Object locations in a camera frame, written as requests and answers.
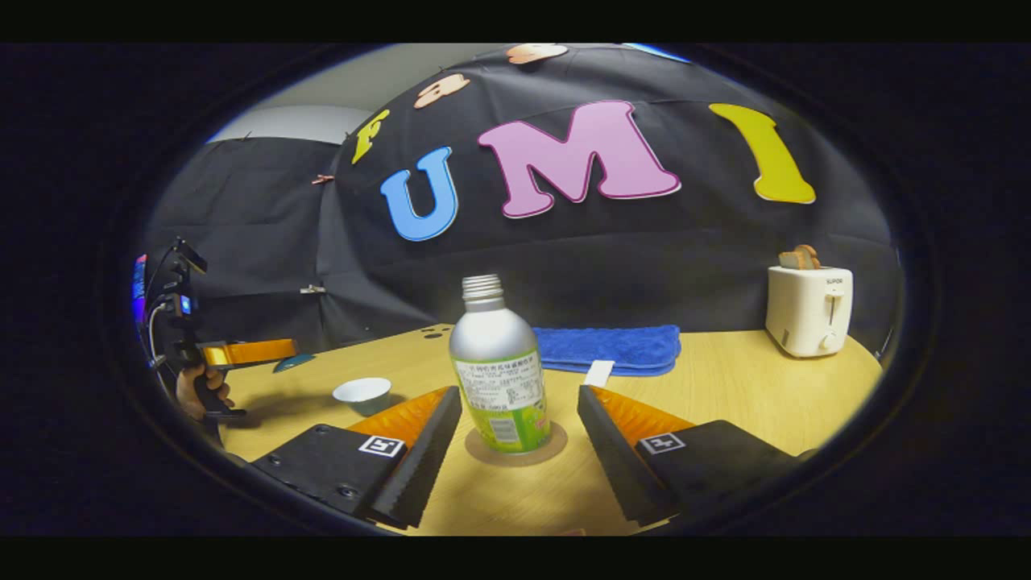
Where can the teal teacup lid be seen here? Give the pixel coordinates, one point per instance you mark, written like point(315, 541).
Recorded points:
point(294, 364)

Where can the white toaster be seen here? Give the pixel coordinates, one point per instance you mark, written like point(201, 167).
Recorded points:
point(805, 314)

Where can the blue folded towel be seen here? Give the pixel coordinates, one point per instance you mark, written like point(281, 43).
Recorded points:
point(612, 346)

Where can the white teal teacup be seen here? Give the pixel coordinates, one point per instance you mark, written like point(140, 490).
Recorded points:
point(362, 393)

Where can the white towel tag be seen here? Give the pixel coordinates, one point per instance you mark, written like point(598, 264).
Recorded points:
point(598, 373)

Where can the metal cloth clip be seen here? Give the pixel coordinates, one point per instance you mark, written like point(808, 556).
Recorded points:
point(312, 289)

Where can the round brown coaster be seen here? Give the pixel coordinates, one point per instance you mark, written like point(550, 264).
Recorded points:
point(483, 455)

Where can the black backdrop cloth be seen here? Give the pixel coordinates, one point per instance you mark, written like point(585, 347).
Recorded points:
point(604, 258)

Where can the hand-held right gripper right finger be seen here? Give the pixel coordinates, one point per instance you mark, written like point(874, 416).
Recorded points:
point(614, 451)

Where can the silver green-label water bottle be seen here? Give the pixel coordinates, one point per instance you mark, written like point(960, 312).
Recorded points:
point(499, 379)

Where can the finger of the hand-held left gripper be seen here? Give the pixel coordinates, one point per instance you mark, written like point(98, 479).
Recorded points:
point(250, 353)

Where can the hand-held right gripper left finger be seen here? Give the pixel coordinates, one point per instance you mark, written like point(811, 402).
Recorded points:
point(427, 455)

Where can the toast slice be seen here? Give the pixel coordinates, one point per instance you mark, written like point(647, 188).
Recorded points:
point(799, 258)

